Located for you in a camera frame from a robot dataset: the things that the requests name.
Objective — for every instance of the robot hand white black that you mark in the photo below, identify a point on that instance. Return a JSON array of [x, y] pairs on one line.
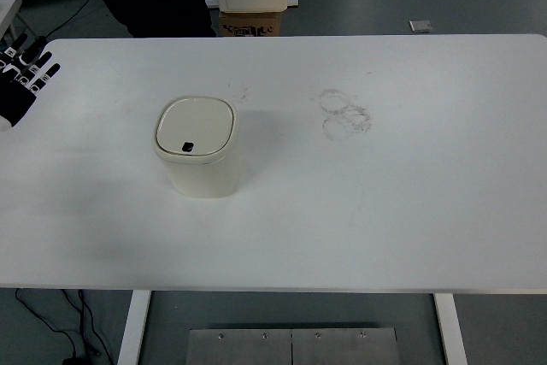
[[15, 100]]

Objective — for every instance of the brown cardboard box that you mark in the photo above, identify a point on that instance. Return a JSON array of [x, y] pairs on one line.
[[250, 23]]

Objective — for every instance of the white table leg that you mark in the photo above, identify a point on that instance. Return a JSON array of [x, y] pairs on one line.
[[451, 326], [134, 326]]

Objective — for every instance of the small grey floor plate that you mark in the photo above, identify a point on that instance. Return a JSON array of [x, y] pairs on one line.
[[421, 26]]

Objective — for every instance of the white floor base bar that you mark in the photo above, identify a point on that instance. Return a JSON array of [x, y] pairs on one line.
[[294, 1]]

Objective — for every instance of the grey metal plate with screws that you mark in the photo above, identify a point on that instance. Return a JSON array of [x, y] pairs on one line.
[[239, 348], [346, 348]]

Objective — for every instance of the cream trash bin lid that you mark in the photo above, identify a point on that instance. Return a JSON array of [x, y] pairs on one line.
[[194, 123]]

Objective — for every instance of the cream trash bin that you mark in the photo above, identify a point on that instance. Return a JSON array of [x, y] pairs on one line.
[[203, 177]]

